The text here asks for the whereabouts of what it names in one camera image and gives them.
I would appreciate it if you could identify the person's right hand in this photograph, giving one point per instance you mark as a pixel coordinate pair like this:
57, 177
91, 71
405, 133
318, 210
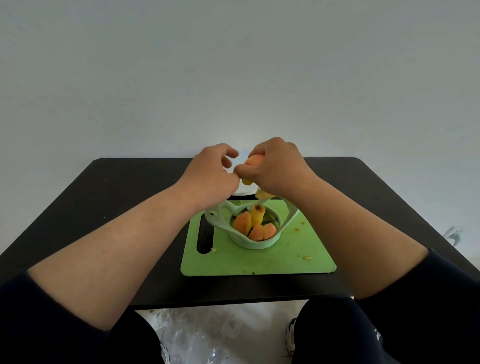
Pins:
281, 168

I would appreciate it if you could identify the person's left hand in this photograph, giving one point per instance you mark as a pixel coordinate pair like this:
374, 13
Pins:
204, 176

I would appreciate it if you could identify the person's left thumb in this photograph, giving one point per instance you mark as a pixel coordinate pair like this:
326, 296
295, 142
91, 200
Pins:
232, 183

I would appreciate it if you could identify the person's right thumb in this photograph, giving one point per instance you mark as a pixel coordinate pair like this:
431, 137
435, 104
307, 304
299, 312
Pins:
247, 171

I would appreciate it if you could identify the orange fruit wedge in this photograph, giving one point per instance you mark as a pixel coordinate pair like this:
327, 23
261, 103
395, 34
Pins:
256, 233
254, 160
242, 223
270, 231

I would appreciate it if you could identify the person's right forearm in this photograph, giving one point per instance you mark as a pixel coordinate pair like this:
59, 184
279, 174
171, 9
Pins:
348, 232

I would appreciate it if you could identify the person's left forearm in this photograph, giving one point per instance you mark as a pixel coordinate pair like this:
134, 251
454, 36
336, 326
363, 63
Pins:
120, 247

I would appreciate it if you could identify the white plate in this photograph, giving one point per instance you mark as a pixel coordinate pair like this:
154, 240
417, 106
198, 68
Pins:
240, 193

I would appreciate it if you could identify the yellow fruit wedge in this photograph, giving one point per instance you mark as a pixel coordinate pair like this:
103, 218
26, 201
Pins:
263, 194

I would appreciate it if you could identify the green fruit slicer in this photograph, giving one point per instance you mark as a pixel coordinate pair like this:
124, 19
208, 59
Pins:
225, 219

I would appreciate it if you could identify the fruit core piece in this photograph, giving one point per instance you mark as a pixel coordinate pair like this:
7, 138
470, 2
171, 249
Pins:
257, 214

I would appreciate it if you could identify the green cutting board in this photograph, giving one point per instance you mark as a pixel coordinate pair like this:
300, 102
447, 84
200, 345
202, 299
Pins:
285, 251

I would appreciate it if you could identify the clear plastic sheet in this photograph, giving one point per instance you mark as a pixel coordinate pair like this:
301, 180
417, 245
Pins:
225, 333

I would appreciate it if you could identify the white sneaker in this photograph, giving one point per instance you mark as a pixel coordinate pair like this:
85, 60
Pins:
290, 337
165, 354

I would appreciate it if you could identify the dark trousers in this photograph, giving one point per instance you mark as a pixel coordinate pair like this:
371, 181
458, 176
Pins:
337, 333

